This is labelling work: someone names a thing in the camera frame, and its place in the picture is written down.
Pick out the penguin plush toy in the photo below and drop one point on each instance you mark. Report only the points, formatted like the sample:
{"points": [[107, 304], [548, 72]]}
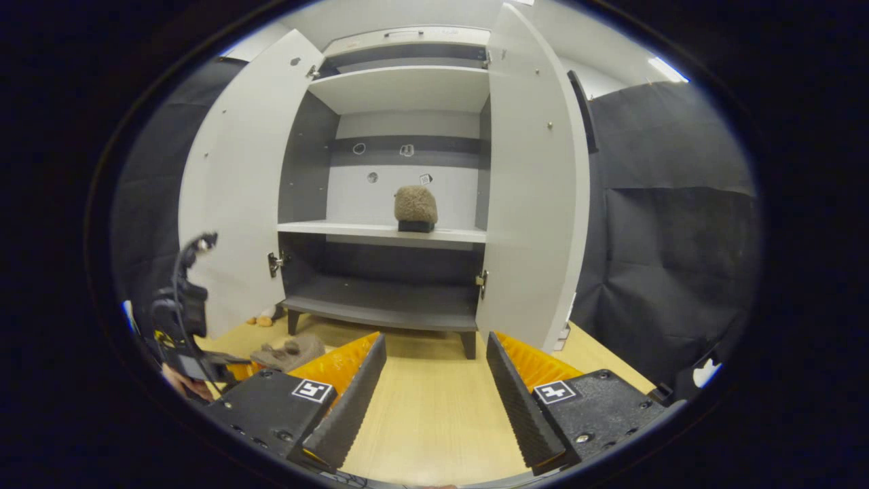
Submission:
{"points": [[261, 320]]}

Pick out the white cabinet door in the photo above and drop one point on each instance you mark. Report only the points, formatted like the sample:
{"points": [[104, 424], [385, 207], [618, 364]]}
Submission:
{"points": [[529, 204], [237, 204]]}

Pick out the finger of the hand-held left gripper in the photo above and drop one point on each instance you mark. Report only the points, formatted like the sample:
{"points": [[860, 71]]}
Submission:
{"points": [[243, 371]]}

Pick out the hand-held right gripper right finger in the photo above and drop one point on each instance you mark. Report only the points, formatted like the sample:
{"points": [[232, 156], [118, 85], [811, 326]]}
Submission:
{"points": [[523, 401]]}

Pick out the brown fuzzy shoe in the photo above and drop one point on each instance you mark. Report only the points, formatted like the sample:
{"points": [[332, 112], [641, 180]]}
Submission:
{"points": [[292, 353], [415, 207]]}

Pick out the black backdrop cloth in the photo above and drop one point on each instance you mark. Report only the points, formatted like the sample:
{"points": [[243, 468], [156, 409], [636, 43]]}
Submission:
{"points": [[672, 272]]}

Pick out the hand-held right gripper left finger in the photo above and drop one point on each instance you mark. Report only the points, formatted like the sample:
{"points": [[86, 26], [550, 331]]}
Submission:
{"points": [[349, 401]]}

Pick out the small ceiling light panel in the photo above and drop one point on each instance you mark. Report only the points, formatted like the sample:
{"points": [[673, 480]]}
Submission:
{"points": [[667, 69]]}

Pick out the white cabinet drawer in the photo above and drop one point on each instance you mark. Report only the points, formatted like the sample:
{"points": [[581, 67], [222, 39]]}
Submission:
{"points": [[407, 42]]}

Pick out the white shoe cabinet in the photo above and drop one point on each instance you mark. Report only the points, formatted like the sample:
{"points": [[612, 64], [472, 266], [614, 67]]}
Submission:
{"points": [[400, 88]]}

